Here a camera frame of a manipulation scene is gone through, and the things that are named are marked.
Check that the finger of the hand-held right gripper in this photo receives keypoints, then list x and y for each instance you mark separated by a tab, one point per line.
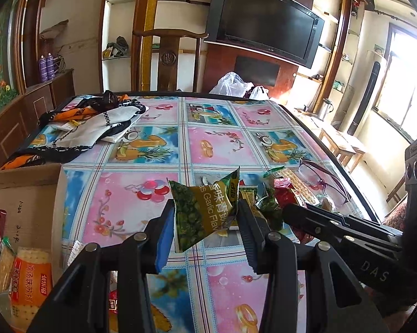
316	220

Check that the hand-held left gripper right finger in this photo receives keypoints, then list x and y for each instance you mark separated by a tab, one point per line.
247	239

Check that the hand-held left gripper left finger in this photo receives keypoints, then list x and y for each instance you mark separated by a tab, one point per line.
165	239

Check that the pile of mixed snack packets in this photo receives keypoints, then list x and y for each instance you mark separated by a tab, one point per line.
288	197

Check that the green pea snack packet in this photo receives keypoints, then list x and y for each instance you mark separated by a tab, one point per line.
198	208

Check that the brown cardboard box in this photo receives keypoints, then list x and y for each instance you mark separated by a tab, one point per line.
31	194

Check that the wooden stool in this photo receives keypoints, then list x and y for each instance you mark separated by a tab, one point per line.
344	145

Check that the small red snack packet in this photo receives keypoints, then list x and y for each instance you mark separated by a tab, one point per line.
113	301

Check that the printed fruit tablecloth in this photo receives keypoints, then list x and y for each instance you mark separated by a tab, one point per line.
212	145

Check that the metal kettle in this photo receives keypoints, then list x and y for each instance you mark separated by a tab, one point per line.
323	109

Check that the long black case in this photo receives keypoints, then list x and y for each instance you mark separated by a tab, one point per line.
366	97

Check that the black orange white scarf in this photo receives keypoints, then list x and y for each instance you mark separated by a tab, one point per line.
90	128

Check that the small white plastic bag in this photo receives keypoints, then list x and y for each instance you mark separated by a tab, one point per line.
259	92

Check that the orange cracker packet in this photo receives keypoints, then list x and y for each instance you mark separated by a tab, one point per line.
2	267
31	284

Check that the window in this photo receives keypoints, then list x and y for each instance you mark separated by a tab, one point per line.
406	83

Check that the wooden chair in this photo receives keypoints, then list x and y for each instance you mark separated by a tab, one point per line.
170	59

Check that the wooden low cabinet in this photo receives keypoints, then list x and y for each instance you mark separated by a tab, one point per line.
35	107

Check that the dark small bag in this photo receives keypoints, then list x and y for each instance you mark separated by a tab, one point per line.
118	47

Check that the purple spray can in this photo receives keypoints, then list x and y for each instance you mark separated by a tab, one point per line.
42	69
50	66

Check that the black flat television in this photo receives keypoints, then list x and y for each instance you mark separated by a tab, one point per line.
264	17

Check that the purple frame eyeglasses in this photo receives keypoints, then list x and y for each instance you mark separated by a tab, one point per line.
319	180

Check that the glass wall shelves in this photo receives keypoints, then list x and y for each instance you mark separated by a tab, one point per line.
121	27

